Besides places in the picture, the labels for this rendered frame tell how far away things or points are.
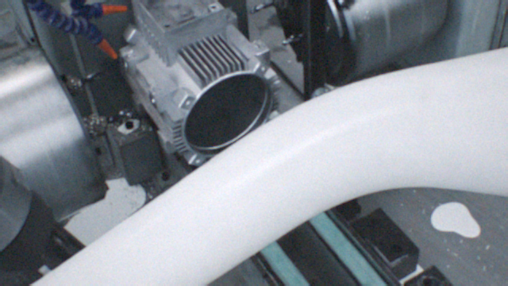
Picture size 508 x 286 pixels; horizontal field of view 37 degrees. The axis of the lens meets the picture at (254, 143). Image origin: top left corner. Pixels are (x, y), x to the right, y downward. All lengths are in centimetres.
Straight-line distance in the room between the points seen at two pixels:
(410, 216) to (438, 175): 87
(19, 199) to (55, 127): 40
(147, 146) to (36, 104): 33
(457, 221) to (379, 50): 31
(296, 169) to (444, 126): 8
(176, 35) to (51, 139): 24
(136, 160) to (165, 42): 28
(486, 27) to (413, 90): 96
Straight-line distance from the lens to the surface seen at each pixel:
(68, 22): 103
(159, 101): 110
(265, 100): 119
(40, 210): 66
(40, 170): 102
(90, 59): 122
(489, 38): 139
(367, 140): 41
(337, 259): 110
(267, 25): 164
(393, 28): 121
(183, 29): 111
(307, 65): 112
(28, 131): 102
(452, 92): 41
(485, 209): 132
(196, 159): 116
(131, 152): 130
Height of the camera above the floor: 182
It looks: 47 degrees down
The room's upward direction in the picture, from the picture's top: 5 degrees counter-clockwise
